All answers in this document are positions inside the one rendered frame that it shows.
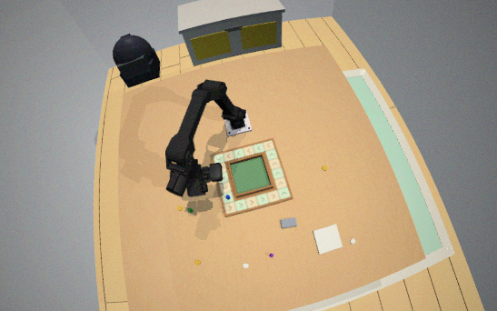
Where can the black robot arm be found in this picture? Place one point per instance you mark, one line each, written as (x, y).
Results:
(181, 146)

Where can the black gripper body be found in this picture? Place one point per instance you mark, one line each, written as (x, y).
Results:
(215, 172)

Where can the white square tile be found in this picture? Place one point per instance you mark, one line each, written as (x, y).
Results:
(327, 239)

